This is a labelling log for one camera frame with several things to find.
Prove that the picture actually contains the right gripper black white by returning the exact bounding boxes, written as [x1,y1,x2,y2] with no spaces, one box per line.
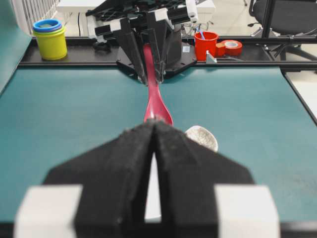
[86,0,198,85]

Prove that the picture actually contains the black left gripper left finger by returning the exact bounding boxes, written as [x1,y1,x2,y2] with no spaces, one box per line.
[13,121,155,238]

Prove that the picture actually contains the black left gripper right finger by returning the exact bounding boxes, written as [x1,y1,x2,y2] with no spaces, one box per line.
[154,122,280,238]

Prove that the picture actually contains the pink plastic spoon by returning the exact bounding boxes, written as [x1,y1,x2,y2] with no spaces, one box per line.
[143,44,173,125]

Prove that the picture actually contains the small speckled ceramic dish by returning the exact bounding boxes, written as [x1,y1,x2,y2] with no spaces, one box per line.
[185,125,218,152]

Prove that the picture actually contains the blue pen in cup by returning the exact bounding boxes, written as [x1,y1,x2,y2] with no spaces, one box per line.
[198,29,205,40]

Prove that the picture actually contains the red plastic cup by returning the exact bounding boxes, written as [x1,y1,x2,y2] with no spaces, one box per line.
[194,32,218,61]

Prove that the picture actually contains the stacked yellow green cups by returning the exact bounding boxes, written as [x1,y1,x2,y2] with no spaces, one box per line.
[33,19,67,60]

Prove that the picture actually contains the red tape roll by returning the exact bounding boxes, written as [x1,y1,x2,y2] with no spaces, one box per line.
[215,40,243,57]

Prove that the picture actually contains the green table mat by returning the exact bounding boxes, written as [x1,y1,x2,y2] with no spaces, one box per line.
[0,0,317,224]

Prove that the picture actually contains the black office chair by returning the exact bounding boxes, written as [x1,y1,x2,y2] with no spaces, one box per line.
[247,0,317,38]

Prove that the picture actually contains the small metal bracket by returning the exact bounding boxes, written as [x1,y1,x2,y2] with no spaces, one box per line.
[206,50,217,64]

